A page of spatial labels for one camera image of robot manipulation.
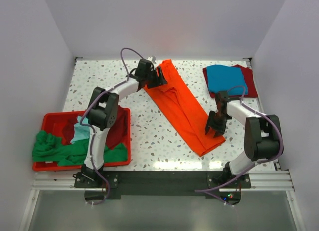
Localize orange t shirt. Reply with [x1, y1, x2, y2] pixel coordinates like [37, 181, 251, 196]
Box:
[144, 60, 226, 157]

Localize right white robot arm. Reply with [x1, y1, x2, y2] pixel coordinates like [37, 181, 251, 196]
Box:
[205, 91, 284, 186]

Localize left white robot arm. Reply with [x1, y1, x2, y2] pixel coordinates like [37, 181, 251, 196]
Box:
[76, 58, 167, 184]

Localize folded blue t shirt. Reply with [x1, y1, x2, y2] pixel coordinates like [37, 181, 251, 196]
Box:
[206, 65, 249, 96]

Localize folded dark red t shirt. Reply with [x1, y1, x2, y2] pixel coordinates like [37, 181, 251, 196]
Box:
[203, 65, 258, 98]

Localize light blue t shirt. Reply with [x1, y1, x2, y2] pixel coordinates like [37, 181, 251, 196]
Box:
[70, 116, 90, 144]

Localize red plastic bin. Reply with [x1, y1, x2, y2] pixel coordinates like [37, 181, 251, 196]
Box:
[32, 107, 131, 172]

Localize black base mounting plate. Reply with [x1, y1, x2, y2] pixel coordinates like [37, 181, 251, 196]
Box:
[73, 171, 251, 204]

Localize green t shirt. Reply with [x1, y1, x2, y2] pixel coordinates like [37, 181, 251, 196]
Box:
[32, 131, 128, 167]

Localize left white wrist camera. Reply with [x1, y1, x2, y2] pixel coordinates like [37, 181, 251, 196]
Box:
[148, 56, 156, 63]

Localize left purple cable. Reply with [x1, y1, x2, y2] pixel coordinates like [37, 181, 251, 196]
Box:
[79, 47, 143, 192]

